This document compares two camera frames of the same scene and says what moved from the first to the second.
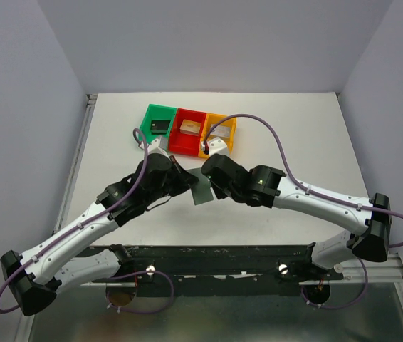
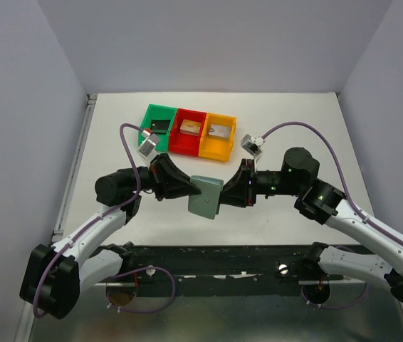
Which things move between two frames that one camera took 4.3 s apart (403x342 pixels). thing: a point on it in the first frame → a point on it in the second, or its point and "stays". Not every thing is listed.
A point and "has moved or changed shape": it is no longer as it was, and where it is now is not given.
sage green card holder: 202,191 has moved or changed shape
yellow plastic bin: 211,120 stays
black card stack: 159,127 stays
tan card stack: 190,127 stays
